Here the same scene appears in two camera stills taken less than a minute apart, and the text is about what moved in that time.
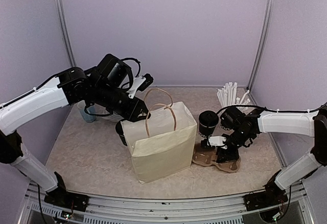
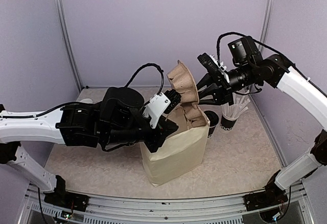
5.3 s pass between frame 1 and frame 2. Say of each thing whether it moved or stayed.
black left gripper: moved
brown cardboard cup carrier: moved
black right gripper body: moved
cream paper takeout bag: moved
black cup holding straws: stayed
